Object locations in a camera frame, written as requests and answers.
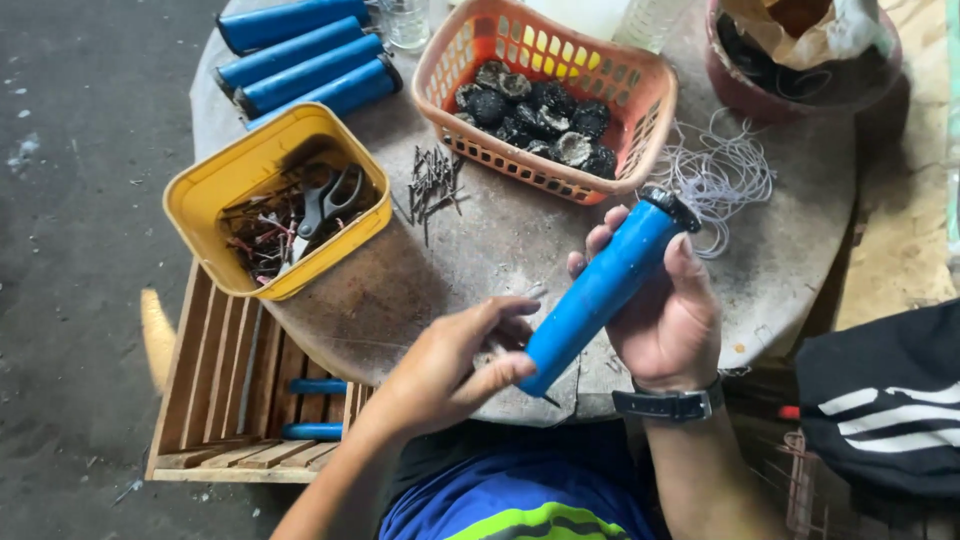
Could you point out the blue tube with black cap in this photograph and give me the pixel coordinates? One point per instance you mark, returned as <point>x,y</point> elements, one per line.
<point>345,94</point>
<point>289,21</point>
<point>307,76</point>
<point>319,386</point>
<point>600,292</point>
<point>289,54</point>
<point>311,431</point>

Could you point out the crumpled brown paper bag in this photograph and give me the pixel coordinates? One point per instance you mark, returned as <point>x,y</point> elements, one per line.
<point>817,30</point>

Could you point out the heap of fuse scraps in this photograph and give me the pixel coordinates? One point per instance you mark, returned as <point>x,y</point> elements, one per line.
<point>262,232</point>

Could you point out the blue shirt with green stripes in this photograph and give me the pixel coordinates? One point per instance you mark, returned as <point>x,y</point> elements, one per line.
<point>517,502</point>

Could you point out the clear plastic bottle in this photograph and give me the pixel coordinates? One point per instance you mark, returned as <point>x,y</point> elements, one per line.
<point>649,22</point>

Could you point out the black wrist watch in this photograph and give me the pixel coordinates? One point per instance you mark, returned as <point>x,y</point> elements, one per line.
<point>667,405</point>

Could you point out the orange plastic basket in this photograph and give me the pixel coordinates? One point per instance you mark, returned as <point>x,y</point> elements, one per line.
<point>645,97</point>

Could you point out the wooden slatted crate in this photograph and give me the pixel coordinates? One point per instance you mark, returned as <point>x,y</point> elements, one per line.
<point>217,375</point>

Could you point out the clear drinking glass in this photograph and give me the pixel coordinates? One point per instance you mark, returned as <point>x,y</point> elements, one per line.
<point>406,24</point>

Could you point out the yellow plastic tub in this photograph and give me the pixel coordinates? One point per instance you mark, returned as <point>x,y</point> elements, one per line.
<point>225,180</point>

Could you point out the small red item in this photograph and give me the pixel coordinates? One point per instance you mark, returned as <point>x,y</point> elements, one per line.
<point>788,412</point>

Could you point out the heap of black round lumps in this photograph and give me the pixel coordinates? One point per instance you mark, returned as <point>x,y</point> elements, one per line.
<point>540,116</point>

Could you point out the pile of dark nails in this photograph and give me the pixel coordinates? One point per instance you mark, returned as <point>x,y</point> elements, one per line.
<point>433,184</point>

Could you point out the person's right hand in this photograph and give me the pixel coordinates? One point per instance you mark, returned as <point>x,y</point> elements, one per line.
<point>671,330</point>

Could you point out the black garment with white stripes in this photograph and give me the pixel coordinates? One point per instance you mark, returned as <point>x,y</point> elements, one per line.
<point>885,360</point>

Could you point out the maroon plastic bucket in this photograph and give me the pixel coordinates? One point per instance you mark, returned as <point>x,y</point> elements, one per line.
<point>750,94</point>

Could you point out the person's left hand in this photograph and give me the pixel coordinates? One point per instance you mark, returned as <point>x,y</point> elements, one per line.
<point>439,367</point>

